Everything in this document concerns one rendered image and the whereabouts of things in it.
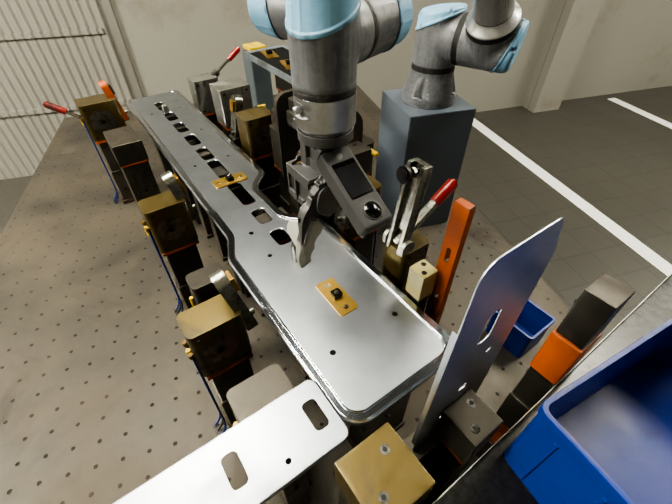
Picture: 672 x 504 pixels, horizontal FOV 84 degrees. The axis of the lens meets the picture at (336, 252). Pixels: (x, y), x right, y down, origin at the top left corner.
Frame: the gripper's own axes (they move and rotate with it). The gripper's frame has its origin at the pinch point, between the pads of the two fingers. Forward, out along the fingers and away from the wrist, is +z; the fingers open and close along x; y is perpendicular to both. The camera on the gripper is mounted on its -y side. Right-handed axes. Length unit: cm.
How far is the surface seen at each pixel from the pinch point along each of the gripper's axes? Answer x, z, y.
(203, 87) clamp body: -15, 6, 102
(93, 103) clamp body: 20, 4, 102
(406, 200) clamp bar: -15.2, -3.3, 0.6
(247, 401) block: 21.2, 13.1, -7.3
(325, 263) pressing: -3.2, 11.0, 8.2
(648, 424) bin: -18.8, 8.2, -42.1
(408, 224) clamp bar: -13.9, -0.3, -1.8
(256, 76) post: -31, 3, 92
